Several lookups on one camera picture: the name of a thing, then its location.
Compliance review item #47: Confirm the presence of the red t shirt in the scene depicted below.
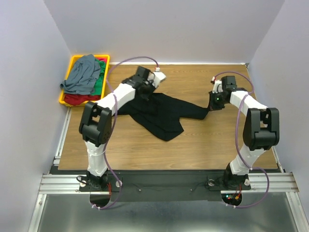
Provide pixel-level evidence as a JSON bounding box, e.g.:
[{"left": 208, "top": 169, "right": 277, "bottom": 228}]
[{"left": 59, "top": 55, "right": 110, "bottom": 107}]

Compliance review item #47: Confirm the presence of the black t shirt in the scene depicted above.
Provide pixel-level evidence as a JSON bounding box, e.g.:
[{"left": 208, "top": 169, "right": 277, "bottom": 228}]
[{"left": 117, "top": 79, "right": 210, "bottom": 142}]

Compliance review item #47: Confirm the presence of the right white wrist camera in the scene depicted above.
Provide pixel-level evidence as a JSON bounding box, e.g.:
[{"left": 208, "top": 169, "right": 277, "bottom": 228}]
[{"left": 211, "top": 76, "right": 223, "bottom": 93}]

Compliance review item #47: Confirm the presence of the grey blue t shirt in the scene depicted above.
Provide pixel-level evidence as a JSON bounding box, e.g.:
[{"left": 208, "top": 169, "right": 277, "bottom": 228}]
[{"left": 60, "top": 54, "right": 101, "bottom": 95}]

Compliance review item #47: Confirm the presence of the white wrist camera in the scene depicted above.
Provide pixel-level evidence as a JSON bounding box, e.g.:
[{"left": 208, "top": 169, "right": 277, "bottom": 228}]
[
  {"left": 153, "top": 67, "right": 167, "bottom": 88},
  {"left": 211, "top": 76, "right": 223, "bottom": 93}
]

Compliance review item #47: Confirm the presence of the green t shirt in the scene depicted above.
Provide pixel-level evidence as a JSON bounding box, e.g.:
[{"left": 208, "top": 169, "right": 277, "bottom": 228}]
[{"left": 91, "top": 59, "right": 106, "bottom": 96}]

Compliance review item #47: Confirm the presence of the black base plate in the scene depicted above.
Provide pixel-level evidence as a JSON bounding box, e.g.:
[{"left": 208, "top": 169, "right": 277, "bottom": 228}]
[{"left": 78, "top": 170, "right": 252, "bottom": 203}]

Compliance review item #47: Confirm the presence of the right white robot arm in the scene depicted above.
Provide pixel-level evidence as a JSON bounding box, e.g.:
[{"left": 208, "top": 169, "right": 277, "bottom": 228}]
[{"left": 209, "top": 72, "right": 280, "bottom": 189}]

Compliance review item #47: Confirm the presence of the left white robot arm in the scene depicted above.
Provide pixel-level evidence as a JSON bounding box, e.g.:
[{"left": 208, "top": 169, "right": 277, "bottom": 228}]
[{"left": 77, "top": 66, "right": 166, "bottom": 191}]

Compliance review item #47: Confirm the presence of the yellow plastic bin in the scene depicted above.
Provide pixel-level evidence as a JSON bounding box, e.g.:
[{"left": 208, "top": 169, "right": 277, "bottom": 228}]
[{"left": 59, "top": 54, "right": 110, "bottom": 107}]

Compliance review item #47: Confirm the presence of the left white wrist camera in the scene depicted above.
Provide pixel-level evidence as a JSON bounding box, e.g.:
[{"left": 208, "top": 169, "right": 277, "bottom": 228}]
[{"left": 153, "top": 67, "right": 167, "bottom": 88}]

